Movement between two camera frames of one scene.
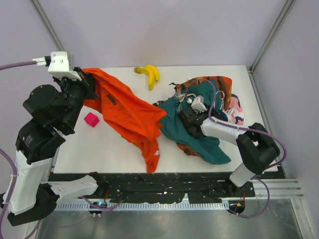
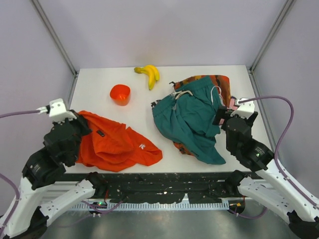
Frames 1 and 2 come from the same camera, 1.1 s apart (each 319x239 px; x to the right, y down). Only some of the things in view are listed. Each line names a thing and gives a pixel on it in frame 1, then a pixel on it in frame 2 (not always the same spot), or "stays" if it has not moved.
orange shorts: [136, 120] → [109, 146]
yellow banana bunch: [152, 72] stays
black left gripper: [87, 84] → [79, 123]
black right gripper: [189, 119] → [225, 119]
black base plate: [163, 187] stays
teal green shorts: [203, 97] stays
